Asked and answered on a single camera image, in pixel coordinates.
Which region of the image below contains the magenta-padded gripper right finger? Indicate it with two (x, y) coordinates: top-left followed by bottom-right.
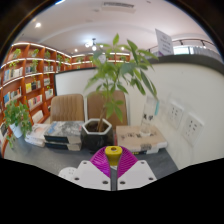
(116, 145), (158, 191)

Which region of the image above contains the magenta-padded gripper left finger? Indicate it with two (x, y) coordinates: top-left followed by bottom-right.
(73, 145), (113, 192)

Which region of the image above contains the large beige book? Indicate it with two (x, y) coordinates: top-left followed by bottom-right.
(115, 124), (168, 153)

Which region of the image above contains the tall plant in black pot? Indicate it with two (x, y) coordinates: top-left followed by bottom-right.
(80, 33), (159, 154)

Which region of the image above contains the dark-spined thick book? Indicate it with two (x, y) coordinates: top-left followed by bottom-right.
(44, 141), (83, 152)

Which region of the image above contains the grey photo-cover book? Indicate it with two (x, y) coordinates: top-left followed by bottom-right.
(43, 120), (84, 144)

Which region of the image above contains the white book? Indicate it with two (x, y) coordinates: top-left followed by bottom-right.
(28, 123), (51, 138)
(24, 133), (46, 148)

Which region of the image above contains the leafy plant in white pot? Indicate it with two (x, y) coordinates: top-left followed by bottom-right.
(2, 99), (33, 149)

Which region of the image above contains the orange wooden bookshelf unit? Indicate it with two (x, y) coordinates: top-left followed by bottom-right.
(0, 41), (131, 158)

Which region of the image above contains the black multi-bulb ceiling lamp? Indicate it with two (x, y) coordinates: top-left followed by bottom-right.
(83, 37), (101, 52)

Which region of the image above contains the white printed sign card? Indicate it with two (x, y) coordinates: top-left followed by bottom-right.
(155, 28), (175, 56)

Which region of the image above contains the black metal railing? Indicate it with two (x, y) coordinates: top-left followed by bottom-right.
(173, 38), (221, 56)

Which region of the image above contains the ceiling air vent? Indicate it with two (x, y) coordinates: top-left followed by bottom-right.
(101, 1), (136, 14)

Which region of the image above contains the white wall socket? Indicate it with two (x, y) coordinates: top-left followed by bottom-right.
(181, 113), (204, 146)
(166, 102), (184, 129)

